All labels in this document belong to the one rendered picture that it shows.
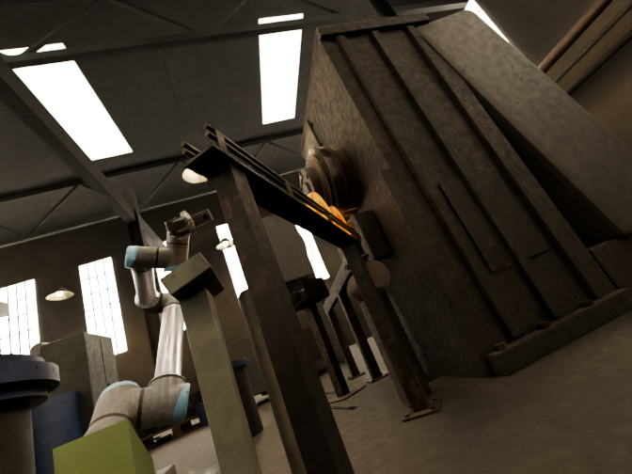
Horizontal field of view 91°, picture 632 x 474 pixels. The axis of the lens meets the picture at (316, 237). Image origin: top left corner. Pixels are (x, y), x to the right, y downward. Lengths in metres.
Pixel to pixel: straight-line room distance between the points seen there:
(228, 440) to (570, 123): 2.00
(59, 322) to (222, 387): 12.88
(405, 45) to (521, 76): 0.64
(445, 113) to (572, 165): 0.63
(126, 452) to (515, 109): 2.18
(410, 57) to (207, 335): 1.66
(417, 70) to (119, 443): 2.03
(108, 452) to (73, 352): 3.34
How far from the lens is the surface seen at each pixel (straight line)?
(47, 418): 4.40
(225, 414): 0.83
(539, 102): 2.09
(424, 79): 1.86
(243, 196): 0.62
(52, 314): 13.81
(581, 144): 2.05
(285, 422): 0.87
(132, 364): 12.41
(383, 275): 1.22
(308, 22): 7.48
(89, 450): 1.43
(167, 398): 1.54
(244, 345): 3.90
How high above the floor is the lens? 0.30
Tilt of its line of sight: 19 degrees up
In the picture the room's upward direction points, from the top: 23 degrees counter-clockwise
